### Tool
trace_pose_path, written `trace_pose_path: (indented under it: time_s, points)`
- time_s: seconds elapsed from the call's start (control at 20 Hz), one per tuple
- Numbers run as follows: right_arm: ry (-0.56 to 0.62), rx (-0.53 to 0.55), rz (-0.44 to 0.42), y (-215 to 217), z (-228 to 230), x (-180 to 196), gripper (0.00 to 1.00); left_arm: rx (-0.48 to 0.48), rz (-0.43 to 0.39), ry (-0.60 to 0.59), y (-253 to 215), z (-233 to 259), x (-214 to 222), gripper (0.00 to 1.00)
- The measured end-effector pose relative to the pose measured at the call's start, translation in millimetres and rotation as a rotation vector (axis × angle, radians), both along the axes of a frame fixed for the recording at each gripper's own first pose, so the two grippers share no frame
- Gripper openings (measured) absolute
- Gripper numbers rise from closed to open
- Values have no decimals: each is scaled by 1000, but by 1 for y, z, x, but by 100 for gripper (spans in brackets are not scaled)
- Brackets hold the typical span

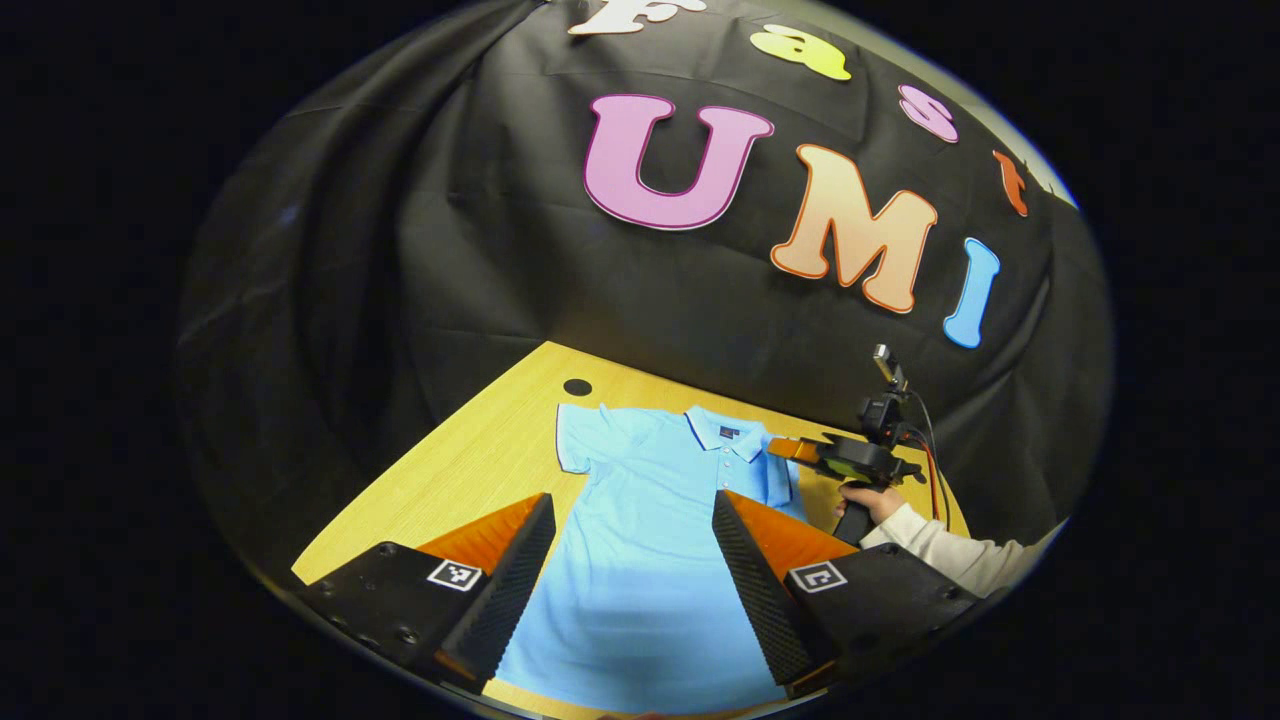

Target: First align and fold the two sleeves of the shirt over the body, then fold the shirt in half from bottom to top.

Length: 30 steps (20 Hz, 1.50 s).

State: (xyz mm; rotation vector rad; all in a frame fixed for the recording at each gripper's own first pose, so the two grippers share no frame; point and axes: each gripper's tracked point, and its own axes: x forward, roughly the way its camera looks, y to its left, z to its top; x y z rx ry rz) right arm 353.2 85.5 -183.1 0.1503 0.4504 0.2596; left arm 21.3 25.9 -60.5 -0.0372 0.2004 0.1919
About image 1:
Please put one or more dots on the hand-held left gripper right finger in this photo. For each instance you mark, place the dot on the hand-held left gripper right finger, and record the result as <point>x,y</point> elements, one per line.
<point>765,590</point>

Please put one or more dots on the black backdrop cloth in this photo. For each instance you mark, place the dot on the black backdrop cloth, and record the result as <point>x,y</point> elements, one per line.
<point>400,250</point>

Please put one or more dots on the light blue T-shirt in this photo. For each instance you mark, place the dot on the light blue T-shirt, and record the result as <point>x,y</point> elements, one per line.
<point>650,560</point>

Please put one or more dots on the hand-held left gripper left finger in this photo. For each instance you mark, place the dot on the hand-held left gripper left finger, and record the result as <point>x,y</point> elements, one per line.
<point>505,590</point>

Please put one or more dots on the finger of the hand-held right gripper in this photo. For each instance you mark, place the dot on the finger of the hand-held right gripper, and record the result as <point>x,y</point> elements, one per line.
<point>795,450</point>

